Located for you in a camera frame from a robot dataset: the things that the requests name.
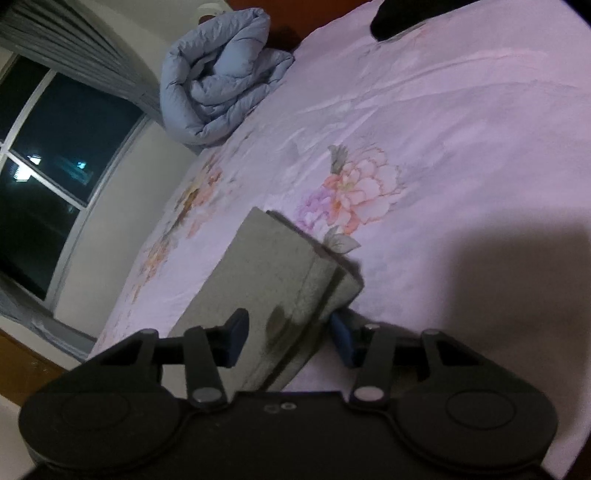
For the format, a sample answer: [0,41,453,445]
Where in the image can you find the grey-green pants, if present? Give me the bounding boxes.
[170,208,363,393]

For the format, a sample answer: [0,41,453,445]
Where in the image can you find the pink floral bed sheet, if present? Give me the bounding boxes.
[95,1,590,477]

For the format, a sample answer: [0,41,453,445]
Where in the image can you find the light blue rolled duvet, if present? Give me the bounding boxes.
[159,8,294,147]

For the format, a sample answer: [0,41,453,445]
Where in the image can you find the dark night window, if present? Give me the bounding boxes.
[1,50,144,304]

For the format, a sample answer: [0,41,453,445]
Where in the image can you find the grey curtain near headboard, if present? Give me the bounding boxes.
[1,1,163,124]

